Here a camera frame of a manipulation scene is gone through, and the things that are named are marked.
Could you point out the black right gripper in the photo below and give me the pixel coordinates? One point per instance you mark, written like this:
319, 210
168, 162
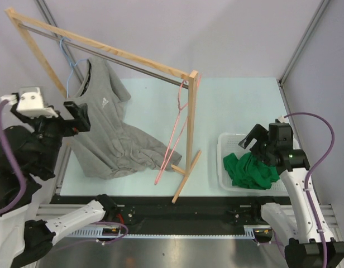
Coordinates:
259, 133

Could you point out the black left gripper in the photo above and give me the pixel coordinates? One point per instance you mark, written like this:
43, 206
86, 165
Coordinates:
80, 111

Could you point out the green t shirt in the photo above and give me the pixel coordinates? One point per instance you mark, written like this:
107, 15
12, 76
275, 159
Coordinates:
250, 173

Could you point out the grey adidas t shirt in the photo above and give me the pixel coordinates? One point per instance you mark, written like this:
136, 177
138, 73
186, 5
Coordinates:
112, 148

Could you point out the blue wire hanger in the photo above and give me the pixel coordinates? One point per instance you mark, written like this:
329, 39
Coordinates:
73, 65

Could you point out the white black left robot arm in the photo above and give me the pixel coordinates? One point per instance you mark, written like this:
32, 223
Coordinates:
29, 148

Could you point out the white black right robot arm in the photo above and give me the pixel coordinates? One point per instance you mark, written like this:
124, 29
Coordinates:
307, 239

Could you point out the steel hanging rod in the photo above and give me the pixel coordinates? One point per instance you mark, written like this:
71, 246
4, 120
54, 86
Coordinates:
108, 58

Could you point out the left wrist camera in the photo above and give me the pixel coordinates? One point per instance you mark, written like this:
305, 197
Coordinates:
29, 102

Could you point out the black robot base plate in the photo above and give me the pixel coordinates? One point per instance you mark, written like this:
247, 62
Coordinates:
192, 216

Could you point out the wooden clothes rack frame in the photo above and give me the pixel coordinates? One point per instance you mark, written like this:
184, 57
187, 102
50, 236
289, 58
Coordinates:
151, 68

